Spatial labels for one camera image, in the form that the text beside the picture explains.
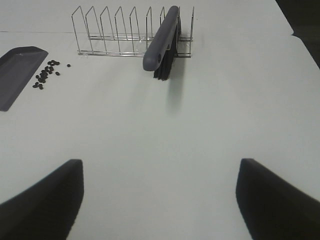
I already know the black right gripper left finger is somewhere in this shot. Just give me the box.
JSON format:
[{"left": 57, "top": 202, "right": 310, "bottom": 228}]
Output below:
[{"left": 0, "top": 159, "right": 83, "bottom": 240}]

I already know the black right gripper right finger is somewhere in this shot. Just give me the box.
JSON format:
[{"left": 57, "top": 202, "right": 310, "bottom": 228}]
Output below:
[{"left": 235, "top": 158, "right": 320, "bottom": 240}]

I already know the grey plastic dustpan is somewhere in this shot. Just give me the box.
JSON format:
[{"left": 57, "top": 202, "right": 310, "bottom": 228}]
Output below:
[{"left": 0, "top": 46, "right": 48, "bottom": 112}]

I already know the grey hand brush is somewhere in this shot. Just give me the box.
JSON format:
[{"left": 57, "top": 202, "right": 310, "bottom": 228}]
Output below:
[{"left": 142, "top": 5, "right": 180, "bottom": 81}]

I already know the pile of coffee beans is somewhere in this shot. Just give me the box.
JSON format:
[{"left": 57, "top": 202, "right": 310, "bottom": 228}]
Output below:
[{"left": 32, "top": 60, "right": 61, "bottom": 90}]

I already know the silver wire dish rack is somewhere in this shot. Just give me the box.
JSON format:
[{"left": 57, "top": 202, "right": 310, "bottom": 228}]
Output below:
[{"left": 71, "top": 5, "right": 195, "bottom": 59}]

